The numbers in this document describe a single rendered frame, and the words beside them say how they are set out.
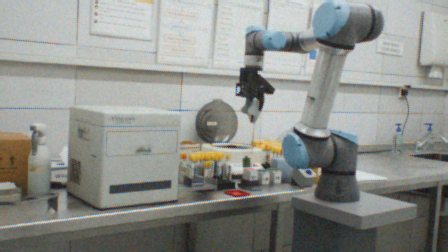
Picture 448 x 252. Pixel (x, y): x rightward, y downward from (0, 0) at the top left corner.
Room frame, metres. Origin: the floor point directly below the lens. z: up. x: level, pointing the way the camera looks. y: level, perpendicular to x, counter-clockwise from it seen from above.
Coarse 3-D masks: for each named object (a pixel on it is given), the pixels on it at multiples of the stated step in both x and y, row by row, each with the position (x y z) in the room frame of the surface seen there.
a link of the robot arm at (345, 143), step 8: (328, 128) 1.69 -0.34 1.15; (336, 136) 1.66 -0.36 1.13; (344, 136) 1.65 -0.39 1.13; (352, 136) 1.66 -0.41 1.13; (336, 144) 1.64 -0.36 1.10; (344, 144) 1.65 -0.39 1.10; (352, 144) 1.66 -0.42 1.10; (336, 152) 1.63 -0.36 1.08; (344, 152) 1.65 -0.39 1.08; (352, 152) 1.66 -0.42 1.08; (336, 160) 1.64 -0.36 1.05; (344, 160) 1.65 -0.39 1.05; (352, 160) 1.66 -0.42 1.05; (328, 168) 1.67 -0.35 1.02; (336, 168) 1.66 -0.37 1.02; (344, 168) 1.65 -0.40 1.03; (352, 168) 1.66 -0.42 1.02
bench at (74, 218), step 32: (384, 160) 3.00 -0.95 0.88; (416, 160) 3.09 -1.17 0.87; (64, 192) 1.73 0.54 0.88; (192, 192) 1.84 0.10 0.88; (256, 192) 1.91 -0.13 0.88; (288, 192) 1.95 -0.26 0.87; (384, 192) 2.39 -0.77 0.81; (0, 224) 1.32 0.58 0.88; (32, 224) 1.35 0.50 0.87; (64, 224) 1.41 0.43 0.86; (96, 224) 1.47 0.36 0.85; (128, 224) 1.56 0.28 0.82; (160, 224) 1.64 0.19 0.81; (192, 224) 2.43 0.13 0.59
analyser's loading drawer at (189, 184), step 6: (186, 180) 1.77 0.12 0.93; (192, 180) 1.74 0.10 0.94; (198, 180) 1.79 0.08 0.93; (210, 180) 1.82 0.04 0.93; (216, 180) 1.80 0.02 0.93; (180, 186) 1.74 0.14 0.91; (186, 186) 1.75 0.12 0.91; (192, 186) 1.74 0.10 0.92; (198, 186) 1.76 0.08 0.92; (204, 186) 1.77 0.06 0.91; (210, 186) 1.78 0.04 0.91; (216, 186) 1.80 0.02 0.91
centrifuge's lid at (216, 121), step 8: (208, 104) 2.47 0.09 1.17; (216, 104) 2.50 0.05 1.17; (224, 104) 2.50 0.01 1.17; (200, 112) 2.41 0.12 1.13; (208, 112) 2.49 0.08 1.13; (216, 112) 2.52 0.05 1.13; (224, 112) 2.53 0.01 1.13; (232, 112) 2.52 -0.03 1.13; (200, 120) 2.46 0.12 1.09; (208, 120) 2.50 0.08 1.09; (216, 120) 2.52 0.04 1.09; (224, 120) 2.53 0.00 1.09; (232, 120) 2.53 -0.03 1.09; (200, 128) 2.45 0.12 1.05; (208, 128) 2.49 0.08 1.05; (216, 128) 2.51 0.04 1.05; (224, 128) 2.52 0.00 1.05; (232, 128) 2.52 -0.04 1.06; (200, 136) 2.42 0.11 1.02; (208, 136) 2.47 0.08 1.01; (216, 136) 2.50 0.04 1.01; (224, 136) 2.51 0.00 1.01; (232, 136) 2.49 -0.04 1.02
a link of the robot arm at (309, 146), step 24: (336, 0) 1.49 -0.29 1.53; (312, 24) 1.54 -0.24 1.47; (336, 24) 1.46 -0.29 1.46; (360, 24) 1.49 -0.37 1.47; (336, 48) 1.50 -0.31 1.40; (336, 72) 1.53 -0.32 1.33; (312, 96) 1.57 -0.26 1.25; (312, 120) 1.58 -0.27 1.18; (288, 144) 1.62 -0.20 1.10; (312, 144) 1.58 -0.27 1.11; (312, 168) 1.64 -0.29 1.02
